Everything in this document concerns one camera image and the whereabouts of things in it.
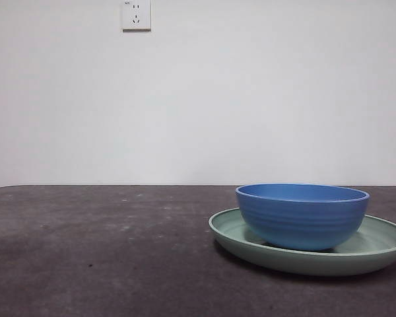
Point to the blue ribbed bowl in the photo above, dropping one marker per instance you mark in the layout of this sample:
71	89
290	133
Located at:
300	221

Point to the white wall socket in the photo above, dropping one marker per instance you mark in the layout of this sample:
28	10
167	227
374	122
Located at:
137	16

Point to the green round plate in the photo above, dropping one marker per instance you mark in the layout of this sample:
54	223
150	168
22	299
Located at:
316	264

